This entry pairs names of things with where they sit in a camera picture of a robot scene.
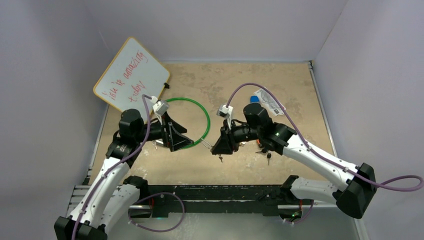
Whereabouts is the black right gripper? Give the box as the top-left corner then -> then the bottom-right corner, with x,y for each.
213,119 -> 262,155

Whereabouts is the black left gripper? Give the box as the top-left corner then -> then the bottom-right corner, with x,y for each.
134,111 -> 193,151

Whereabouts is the brass padlock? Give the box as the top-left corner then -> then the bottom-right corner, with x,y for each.
200,138 -> 212,149

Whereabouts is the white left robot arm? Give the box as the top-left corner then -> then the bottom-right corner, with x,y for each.
54,108 -> 193,240

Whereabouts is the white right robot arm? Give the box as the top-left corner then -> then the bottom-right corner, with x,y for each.
210,103 -> 377,219

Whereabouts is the black-headed keys bunch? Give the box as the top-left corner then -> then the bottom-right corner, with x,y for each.
256,148 -> 272,166

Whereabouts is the blue whiteboard eraser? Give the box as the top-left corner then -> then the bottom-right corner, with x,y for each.
249,95 -> 260,103

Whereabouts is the white printed card package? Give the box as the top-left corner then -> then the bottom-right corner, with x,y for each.
253,88 -> 284,116

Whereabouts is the green cable lock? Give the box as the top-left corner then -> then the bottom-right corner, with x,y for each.
161,97 -> 212,150

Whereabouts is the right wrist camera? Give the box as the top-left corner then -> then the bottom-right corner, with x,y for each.
216,104 -> 234,122

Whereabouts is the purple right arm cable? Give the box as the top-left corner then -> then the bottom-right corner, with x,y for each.
226,82 -> 424,193

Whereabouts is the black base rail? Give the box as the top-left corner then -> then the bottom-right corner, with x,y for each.
143,184 -> 311,218

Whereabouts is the whiteboard with orange frame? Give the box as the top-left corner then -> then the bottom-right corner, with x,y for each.
93,36 -> 171,120

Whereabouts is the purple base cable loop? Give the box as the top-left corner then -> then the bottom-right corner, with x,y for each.
128,191 -> 187,233

